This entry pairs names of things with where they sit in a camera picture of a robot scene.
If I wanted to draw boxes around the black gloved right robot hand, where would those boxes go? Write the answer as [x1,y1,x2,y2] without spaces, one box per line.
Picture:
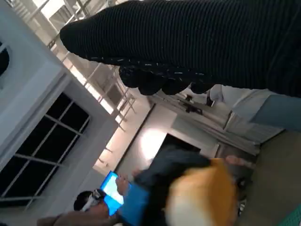
[59,0,301,97]

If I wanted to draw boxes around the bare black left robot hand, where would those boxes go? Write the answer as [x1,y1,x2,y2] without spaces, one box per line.
[117,149,247,226]

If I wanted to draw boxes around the long toasted bread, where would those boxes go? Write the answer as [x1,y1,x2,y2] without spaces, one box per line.
[164,158,238,226]

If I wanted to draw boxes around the bright blue screen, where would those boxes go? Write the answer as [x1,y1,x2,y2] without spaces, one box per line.
[100,170,126,216]

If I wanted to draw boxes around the person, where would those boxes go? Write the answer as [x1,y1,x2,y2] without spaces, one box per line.
[36,175,132,226]

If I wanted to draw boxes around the green cutting mat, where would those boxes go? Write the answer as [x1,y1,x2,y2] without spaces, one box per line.
[279,204,301,226]

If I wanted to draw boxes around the white metal rack frame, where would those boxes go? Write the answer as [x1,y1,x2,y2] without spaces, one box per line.
[14,0,137,131]

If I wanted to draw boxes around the dark window with white frame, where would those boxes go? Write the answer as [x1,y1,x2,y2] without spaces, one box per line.
[0,92,91,209]

